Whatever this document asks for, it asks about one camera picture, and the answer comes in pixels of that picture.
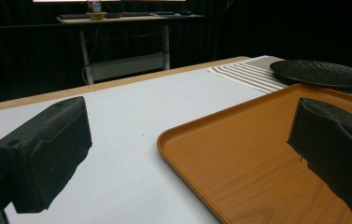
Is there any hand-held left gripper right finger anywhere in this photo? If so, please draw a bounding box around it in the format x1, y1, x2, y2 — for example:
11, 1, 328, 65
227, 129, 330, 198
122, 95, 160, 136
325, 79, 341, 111
287, 97, 352, 217

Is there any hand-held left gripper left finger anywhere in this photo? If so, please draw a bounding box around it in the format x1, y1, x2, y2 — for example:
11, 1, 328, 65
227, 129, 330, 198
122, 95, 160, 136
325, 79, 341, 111
0, 95, 93, 215

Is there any black textured plate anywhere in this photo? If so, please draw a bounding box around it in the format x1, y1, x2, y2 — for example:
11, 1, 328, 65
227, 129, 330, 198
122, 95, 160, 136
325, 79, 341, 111
269, 59, 352, 91

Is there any orange wooden tray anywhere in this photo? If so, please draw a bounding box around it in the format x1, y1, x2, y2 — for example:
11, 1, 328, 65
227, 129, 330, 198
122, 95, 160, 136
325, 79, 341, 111
157, 83, 352, 224

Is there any striped grey placemat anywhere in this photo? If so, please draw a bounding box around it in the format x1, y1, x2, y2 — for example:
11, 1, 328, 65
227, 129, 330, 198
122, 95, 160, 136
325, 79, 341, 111
207, 55, 352, 101

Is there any background desk with metal legs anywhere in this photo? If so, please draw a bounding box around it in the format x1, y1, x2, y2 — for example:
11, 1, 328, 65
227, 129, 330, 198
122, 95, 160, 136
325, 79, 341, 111
55, 12, 207, 86

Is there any tan bowl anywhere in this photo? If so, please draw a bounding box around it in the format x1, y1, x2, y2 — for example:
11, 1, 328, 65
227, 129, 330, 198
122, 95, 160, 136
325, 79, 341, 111
86, 11, 107, 21

